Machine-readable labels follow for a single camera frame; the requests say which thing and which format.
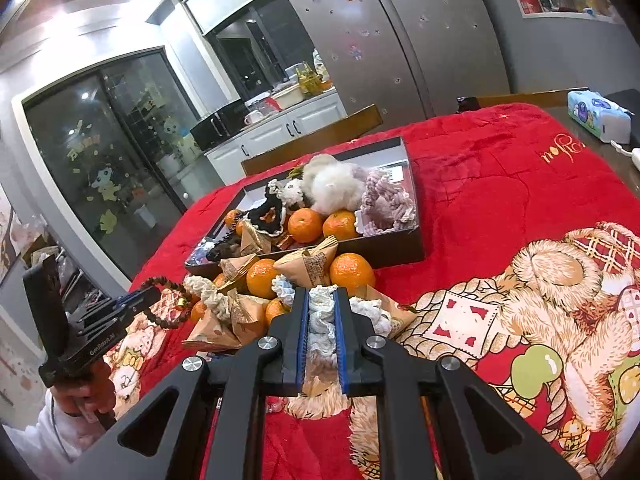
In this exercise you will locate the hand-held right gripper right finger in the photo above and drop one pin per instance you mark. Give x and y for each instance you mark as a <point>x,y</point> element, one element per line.
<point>341,340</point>

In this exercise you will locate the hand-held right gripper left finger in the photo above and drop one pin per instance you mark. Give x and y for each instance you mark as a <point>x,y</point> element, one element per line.
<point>300,340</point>

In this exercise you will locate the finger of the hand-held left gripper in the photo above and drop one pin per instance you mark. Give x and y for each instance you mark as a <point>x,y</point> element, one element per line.
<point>135,307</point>
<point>135,296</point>

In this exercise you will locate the grey white lace scrunchie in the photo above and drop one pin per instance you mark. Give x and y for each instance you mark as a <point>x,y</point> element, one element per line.
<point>320,320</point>

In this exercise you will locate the black shallow cardboard box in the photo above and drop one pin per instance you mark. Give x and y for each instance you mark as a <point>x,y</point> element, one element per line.
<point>395,247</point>

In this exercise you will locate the dark wooden desktop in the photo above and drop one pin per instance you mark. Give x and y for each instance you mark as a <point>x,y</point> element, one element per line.
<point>561,112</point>

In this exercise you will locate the person's left hand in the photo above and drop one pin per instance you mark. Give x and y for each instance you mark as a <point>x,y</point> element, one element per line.
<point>85,390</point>

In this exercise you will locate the pile of mandarin oranges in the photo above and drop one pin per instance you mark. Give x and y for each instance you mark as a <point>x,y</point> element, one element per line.
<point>352,270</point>

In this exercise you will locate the pile of brown triangular packets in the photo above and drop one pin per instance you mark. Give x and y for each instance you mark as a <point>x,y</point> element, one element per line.
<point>307,267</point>

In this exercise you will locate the cream knitted scrunchie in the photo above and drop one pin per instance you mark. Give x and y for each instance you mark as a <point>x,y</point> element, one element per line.
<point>212,300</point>

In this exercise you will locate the dark brown hair claw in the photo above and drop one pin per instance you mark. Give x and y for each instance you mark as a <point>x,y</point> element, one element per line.
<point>225,250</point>

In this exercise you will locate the glass sliding door with stickers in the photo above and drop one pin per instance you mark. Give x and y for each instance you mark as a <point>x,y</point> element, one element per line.
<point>110,160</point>

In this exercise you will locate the pink knitted scrunchie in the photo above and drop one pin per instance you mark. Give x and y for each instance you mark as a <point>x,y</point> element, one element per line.
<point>385,205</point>

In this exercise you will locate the white fluffy plush toy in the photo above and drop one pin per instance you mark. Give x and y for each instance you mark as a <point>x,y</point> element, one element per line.
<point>332,190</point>

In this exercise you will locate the beige fluffy scrunchie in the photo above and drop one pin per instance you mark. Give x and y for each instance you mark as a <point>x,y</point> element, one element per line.
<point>322,162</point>

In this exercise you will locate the black microwave oven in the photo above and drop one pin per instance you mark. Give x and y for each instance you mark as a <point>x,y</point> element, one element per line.
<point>215,127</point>

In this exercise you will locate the red printed blanket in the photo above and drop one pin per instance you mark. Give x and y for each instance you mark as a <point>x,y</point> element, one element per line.
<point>475,200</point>

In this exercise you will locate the white kitchen cabinet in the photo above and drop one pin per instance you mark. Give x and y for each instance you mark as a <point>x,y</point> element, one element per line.
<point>280,130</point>

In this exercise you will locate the white mug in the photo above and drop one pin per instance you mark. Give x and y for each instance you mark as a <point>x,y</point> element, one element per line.
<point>252,117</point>

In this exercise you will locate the white plastic tub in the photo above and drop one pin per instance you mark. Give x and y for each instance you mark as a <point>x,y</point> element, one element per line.
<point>287,97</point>

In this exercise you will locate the yellow oil bottle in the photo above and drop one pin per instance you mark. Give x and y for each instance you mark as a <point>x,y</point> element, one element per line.
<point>302,80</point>
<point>313,78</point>

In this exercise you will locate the dark kitchen window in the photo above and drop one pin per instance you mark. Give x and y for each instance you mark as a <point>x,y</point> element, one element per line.
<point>250,55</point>

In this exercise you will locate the small black device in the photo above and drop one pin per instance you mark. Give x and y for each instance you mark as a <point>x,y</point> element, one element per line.
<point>467,103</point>

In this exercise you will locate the clear plastic bag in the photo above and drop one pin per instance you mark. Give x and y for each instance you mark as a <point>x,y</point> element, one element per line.
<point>321,67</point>

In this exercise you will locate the silver double-door refrigerator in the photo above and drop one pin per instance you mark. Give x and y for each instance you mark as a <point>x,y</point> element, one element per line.
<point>425,50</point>

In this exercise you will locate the blue printed tissue pack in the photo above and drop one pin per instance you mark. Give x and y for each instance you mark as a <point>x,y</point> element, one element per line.
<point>595,112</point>

